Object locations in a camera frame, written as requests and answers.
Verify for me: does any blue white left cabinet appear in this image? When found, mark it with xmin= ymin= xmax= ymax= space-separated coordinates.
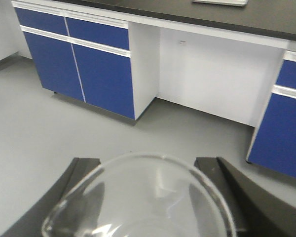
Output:
xmin=12 ymin=0 xmax=160 ymax=120

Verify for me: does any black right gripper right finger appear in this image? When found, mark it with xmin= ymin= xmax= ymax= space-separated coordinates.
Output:
xmin=194 ymin=157 xmax=296 ymax=237

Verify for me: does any clear glass beaker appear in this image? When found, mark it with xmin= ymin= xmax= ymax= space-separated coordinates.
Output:
xmin=41 ymin=153 xmax=237 ymax=237

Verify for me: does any silver metal tray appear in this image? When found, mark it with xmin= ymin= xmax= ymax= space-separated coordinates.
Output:
xmin=192 ymin=0 xmax=248 ymax=7

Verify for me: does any blue white right cabinet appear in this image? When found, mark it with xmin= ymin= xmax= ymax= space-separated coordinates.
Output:
xmin=246 ymin=50 xmax=296 ymax=178

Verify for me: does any blue white cabinet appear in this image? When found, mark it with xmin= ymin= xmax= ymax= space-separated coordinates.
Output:
xmin=12 ymin=0 xmax=160 ymax=120
xmin=246 ymin=50 xmax=296 ymax=178

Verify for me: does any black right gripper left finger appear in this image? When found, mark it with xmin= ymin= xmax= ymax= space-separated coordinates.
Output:
xmin=2 ymin=158 xmax=101 ymax=237

